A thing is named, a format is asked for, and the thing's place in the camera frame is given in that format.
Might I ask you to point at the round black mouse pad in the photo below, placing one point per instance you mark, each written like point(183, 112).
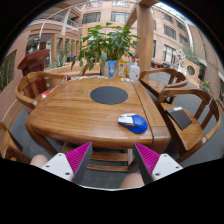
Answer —
point(108, 95)

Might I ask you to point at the dark wooden lectern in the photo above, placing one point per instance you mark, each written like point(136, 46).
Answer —
point(33, 61)

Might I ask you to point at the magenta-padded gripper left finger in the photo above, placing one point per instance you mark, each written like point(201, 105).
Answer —
point(63, 165)

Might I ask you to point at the person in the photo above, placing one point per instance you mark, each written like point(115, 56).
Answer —
point(131, 181)

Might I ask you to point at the white sculpture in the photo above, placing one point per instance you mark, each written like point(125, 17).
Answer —
point(181, 58)

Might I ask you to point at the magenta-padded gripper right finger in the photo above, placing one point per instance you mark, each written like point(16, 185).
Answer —
point(160, 166)

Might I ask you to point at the red and white booklet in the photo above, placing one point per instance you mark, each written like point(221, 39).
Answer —
point(50, 91)

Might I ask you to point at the small white packet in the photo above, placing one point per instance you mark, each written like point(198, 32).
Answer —
point(126, 79)

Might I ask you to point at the wooden armchair with black notebook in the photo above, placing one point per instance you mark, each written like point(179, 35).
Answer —
point(186, 138)

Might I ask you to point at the large green potted plant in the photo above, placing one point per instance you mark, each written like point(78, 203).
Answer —
point(106, 43)

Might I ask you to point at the yellow flowering plant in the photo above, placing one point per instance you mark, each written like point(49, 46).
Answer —
point(207, 86)

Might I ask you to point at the wooden armchair with red booklet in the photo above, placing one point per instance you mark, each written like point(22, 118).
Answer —
point(25, 88)

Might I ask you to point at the green agave plant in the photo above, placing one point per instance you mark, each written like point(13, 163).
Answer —
point(61, 60)

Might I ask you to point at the blue and white computer mouse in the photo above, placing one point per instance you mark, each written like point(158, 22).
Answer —
point(136, 124)

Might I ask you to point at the black notebook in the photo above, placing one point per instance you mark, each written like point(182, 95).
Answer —
point(180, 118)

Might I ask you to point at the grey bust statue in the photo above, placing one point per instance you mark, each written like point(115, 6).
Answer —
point(34, 45)

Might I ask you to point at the yellow liquid bottle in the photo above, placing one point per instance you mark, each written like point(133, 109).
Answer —
point(122, 69)

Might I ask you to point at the blue squeeze tube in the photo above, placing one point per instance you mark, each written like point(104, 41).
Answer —
point(112, 69)

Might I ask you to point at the white pump bottle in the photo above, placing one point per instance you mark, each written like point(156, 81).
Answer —
point(134, 72)

